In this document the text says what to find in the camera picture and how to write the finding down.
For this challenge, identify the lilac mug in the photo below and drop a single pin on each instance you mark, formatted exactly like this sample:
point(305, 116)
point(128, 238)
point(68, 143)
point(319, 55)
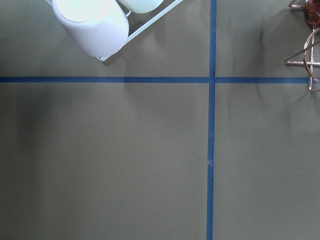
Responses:
point(99, 27)

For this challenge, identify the white mug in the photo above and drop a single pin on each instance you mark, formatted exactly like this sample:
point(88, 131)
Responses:
point(141, 6)

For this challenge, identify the copper wire bottle rack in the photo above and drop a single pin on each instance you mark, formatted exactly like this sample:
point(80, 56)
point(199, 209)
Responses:
point(306, 56)

